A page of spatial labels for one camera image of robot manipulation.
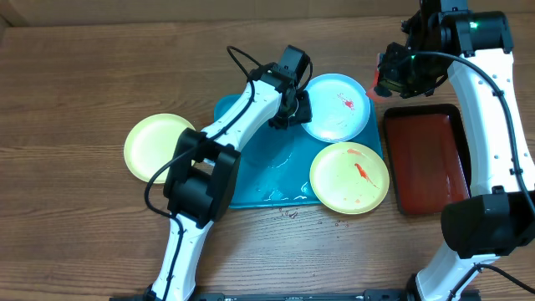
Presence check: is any light blue plate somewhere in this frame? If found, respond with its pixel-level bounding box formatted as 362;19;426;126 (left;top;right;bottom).
302;74;371;143

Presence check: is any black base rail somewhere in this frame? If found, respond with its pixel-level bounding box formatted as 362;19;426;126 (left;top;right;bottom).
109;288;482;301

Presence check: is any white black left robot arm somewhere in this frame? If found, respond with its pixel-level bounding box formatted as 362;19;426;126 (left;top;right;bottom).
143;63;313;300

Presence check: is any yellow plate with red stains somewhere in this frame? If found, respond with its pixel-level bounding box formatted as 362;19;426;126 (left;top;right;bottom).
123;114;194;182

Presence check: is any yellow plate near right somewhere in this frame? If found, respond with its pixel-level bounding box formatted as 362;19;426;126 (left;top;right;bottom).
309;142;390;215

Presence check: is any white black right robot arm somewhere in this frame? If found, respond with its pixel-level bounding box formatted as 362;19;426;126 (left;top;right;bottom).
369;0;534;300

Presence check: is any red cleaning sponge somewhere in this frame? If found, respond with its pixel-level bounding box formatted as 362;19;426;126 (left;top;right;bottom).
366;54;392;103

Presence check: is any dark red lacquer tray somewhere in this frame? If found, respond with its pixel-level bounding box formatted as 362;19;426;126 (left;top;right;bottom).
383;104;471;216

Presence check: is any teal plastic tray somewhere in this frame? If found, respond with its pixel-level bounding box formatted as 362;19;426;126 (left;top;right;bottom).
212;92;384;210

